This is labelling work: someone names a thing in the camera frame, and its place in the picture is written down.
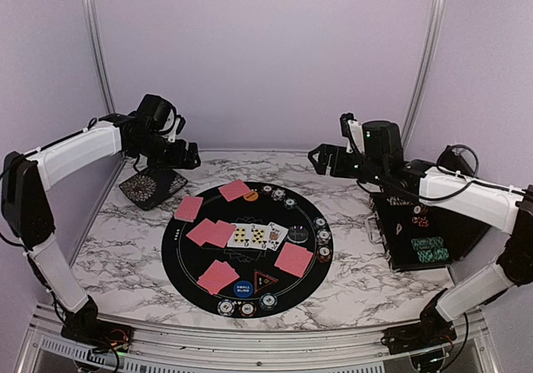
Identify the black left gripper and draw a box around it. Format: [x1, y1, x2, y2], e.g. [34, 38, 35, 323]
[132, 132, 200, 170]

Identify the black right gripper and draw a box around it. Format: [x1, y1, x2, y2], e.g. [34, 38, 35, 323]
[309, 144, 387, 187]

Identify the black dealer button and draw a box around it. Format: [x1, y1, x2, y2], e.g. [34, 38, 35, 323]
[287, 226, 310, 244]

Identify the orange big blind button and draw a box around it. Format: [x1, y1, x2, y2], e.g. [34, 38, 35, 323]
[243, 191, 259, 201]

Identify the face-up playing card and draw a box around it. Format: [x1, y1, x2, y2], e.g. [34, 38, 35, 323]
[266, 222, 288, 251]
[227, 222, 251, 249]
[249, 223, 270, 250]

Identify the red triangular all-in marker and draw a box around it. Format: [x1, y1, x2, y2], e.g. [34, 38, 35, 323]
[254, 270, 278, 293]

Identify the blue small blind button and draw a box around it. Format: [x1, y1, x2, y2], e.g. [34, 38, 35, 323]
[233, 281, 255, 299]

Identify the red playing card deck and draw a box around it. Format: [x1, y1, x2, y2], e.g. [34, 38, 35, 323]
[174, 196, 203, 222]

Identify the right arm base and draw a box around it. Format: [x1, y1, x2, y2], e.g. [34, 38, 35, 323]
[381, 318, 457, 355]

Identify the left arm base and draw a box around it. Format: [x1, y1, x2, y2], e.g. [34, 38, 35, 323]
[61, 303, 133, 353]

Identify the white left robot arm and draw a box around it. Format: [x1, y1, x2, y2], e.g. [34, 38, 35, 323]
[1, 94, 201, 344]

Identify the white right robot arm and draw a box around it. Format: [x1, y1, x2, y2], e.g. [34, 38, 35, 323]
[307, 113, 532, 346]

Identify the black floral patterned pouch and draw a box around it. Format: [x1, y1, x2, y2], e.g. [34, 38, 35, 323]
[119, 168, 188, 211]

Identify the black poker chip case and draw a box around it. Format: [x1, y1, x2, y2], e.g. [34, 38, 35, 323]
[371, 196, 490, 271]

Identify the round black poker mat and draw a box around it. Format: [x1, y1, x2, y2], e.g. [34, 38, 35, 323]
[162, 182, 333, 319]

